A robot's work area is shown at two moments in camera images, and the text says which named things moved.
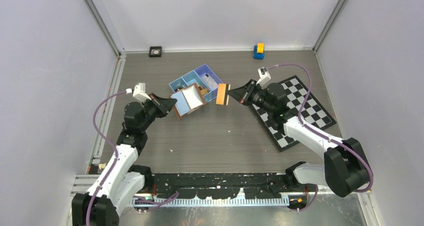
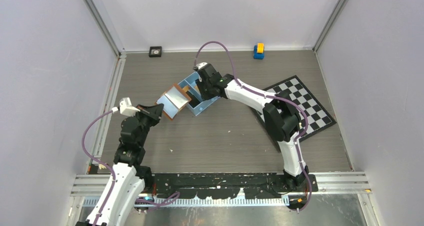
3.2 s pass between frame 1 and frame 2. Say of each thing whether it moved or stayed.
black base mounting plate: stayed
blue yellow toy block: stayed
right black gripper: moved
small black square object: stayed
